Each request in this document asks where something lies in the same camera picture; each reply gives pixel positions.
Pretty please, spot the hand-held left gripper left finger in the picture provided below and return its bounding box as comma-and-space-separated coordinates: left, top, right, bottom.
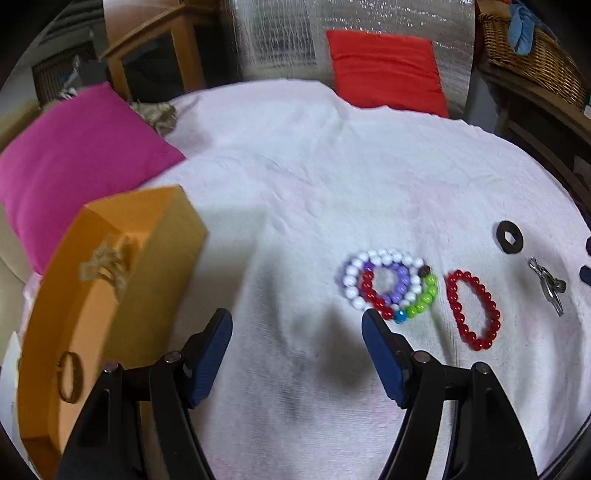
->
55, 308, 234, 480

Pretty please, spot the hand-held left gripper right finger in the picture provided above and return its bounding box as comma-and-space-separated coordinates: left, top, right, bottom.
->
361, 309, 541, 480

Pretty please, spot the small red bead bracelet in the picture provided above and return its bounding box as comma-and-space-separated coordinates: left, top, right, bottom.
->
360, 270, 402, 321

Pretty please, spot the green bead bracelet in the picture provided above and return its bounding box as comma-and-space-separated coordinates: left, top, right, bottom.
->
394, 265, 439, 324

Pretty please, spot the purple bead bracelet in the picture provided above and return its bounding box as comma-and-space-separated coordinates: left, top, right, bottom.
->
336, 261, 411, 305

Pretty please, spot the large red bead bracelet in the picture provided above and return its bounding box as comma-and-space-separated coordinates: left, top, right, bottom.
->
445, 270, 502, 352

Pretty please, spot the white bead bracelet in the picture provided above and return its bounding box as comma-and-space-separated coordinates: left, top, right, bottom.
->
344, 249, 426, 311

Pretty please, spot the orange jewelry box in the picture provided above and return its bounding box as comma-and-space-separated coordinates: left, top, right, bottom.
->
17, 185, 209, 478

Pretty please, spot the silver hair clip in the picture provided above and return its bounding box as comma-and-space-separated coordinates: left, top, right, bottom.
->
527, 257, 568, 317

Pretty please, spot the wooden shelf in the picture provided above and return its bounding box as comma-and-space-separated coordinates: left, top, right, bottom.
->
478, 65, 591, 195

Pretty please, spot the gold ornament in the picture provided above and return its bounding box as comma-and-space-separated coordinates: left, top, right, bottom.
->
79, 235, 139, 296

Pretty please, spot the gold bangle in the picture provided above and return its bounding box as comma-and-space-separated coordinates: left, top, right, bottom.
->
56, 352, 84, 403

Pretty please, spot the white fleece blanket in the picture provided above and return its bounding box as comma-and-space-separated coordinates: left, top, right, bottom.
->
18, 78, 591, 480

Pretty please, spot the light wicker basket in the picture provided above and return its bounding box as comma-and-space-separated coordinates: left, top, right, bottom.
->
478, 11, 589, 112

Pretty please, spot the beige sofa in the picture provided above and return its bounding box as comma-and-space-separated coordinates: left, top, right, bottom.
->
0, 99, 47, 296

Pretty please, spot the blue cloth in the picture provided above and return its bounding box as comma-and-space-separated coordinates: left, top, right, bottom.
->
508, 4, 539, 56

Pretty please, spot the pink cushion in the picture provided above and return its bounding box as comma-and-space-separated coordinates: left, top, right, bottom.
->
0, 83, 186, 275

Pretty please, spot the patterned crumpled cloth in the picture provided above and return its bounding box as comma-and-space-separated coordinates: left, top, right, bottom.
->
129, 99, 178, 137

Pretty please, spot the red cushion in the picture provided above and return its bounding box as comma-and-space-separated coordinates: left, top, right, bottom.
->
325, 30, 451, 118

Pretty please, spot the wooden side table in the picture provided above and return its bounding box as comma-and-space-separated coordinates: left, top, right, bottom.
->
99, 0, 241, 102

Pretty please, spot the dark wicker basket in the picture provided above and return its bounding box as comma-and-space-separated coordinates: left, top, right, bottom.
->
32, 41, 100, 104

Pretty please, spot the silver foil mat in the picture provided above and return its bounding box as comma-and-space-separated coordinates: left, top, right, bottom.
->
231, 0, 476, 116

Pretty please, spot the black hair tie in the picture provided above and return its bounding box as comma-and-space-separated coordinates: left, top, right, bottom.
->
496, 220, 525, 254

